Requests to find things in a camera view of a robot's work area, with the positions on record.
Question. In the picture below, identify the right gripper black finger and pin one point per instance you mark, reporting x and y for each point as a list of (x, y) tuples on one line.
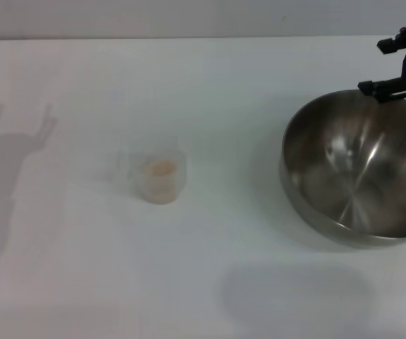
[(395, 43), (386, 90)]

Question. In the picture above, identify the white rice grains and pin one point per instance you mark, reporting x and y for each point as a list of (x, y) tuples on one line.
[(160, 167)]

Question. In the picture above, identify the stainless steel mixing bowl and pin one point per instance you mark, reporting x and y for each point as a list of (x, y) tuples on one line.
[(329, 169)]

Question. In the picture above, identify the clear plastic measuring cup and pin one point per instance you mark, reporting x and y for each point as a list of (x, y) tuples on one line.
[(160, 152)]

